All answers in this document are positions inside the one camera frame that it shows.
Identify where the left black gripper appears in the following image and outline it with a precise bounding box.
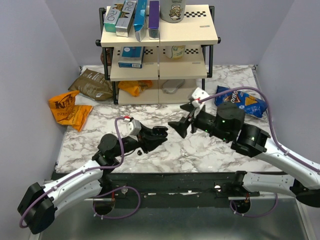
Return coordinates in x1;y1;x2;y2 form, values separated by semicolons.
113;122;168;158

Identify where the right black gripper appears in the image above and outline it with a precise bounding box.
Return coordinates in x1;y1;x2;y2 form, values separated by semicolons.
167;100;231;142

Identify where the black earbud charging case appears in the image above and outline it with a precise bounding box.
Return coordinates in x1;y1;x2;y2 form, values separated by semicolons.
152;126;168;138

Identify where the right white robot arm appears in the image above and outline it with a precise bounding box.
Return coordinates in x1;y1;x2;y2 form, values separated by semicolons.
168;102;320;208

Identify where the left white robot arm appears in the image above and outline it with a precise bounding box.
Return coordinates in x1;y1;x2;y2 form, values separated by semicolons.
17;119;168;235

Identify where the grey silver pouch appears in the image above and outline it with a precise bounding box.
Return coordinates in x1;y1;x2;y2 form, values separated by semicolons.
161;79;185;94

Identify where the beige three-tier shelf rack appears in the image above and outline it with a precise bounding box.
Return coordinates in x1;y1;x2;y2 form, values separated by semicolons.
95;4;221;105

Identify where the orange snack bag on shelf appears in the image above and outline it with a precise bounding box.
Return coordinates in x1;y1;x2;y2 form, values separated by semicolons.
118;80;153;97

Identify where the blue Doritos bag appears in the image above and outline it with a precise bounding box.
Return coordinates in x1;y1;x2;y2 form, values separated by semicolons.
214;90;267;118

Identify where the brown snack bag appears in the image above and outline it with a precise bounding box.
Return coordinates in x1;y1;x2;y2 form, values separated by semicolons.
68;69;113;102

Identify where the blue razor box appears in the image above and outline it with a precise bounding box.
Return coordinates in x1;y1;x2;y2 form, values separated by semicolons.
118;46;145;69

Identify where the orange Kettle chips bag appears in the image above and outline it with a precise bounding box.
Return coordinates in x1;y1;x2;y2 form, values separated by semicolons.
48;90;93;132

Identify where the brown item behind shelf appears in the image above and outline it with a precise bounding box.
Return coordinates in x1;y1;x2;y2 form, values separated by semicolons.
100;47;114;66

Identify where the blue tall box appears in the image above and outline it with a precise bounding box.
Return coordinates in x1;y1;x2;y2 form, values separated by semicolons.
133;0;148;42

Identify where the white cartoon mug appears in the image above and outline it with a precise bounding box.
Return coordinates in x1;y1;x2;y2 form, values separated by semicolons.
159;0;186;23

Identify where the purple box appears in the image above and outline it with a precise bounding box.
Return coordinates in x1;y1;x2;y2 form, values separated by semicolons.
148;0;160;40

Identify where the silver Rio box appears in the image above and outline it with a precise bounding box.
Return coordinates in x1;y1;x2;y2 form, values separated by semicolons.
115;0;137;37

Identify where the teal Rio box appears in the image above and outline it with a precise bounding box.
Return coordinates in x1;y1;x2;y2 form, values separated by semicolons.
103;0;125;33

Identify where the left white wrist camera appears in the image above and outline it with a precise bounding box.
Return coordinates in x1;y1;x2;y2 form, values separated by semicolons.
126;119;142;136

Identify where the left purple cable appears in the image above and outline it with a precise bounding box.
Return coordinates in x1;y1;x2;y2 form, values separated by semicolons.
18;116;141;229

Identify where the purple cable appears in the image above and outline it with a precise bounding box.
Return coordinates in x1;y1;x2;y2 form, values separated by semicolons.
18;116;141;229
197;86;320;218

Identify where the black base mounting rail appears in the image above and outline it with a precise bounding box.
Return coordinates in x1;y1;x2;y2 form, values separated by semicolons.
94;171;262;212

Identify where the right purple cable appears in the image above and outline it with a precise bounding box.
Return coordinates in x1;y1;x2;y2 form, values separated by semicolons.
197;86;320;218

